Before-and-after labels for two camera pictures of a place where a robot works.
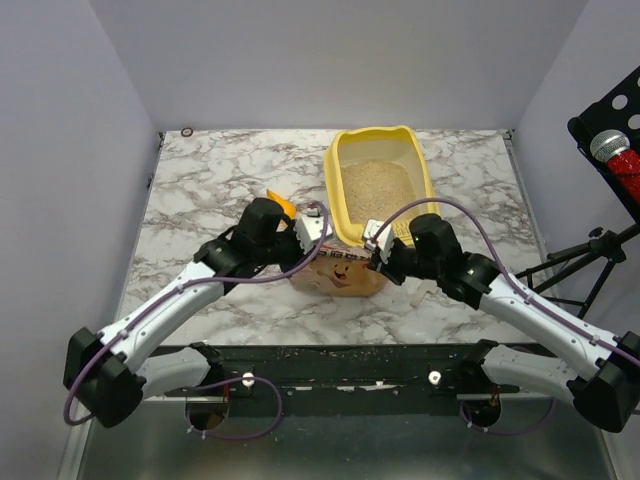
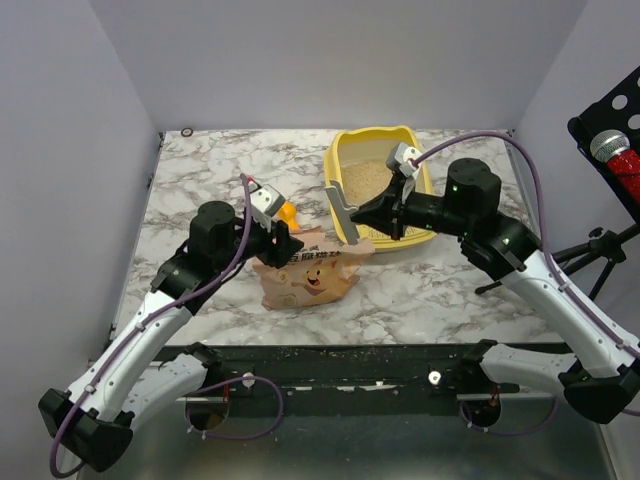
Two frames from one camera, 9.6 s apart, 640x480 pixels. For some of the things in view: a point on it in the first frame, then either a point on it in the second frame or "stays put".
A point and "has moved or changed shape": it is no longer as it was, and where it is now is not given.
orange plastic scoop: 289,208 stays put
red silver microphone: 613,147 stays put
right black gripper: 395,265 → 395,212
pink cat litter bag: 340,270 has moved or changed shape
